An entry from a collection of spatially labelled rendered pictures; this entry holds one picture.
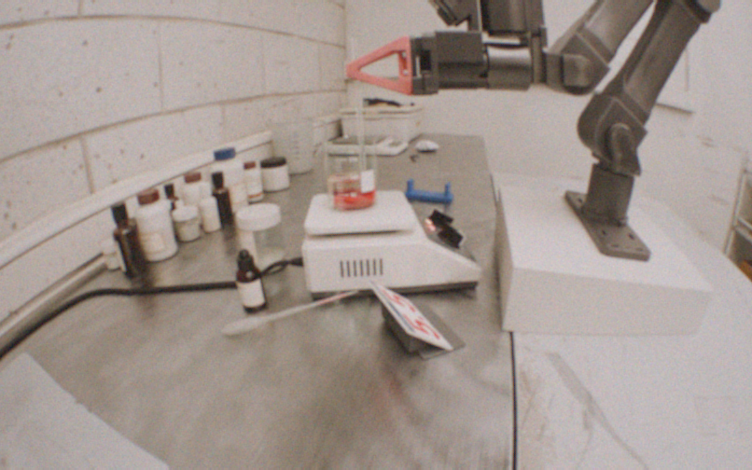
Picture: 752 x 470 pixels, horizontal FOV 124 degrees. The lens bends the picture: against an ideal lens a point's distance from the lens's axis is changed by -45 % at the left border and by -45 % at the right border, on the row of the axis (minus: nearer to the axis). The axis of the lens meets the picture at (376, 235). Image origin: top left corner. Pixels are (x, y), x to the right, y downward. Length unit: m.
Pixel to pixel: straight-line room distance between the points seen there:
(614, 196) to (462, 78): 0.23
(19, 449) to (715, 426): 0.60
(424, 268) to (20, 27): 0.73
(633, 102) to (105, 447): 0.61
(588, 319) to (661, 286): 0.09
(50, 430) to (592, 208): 0.62
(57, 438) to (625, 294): 0.54
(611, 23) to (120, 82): 0.79
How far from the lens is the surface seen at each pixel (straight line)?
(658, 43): 0.49
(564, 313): 0.37
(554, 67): 0.40
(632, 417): 0.33
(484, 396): 0.30
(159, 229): 0.59
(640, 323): 0.41
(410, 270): 0.40
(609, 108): 0.43
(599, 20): 0.45
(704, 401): 0.39
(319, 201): 0.46
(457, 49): 0.39
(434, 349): 0.34
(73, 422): 0.36
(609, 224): 0.47
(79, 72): 0.73
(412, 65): 0.39
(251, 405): 0.31
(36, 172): 0.67
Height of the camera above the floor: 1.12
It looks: 23 degrees down
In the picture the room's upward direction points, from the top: 2 degrees counter-clockwise
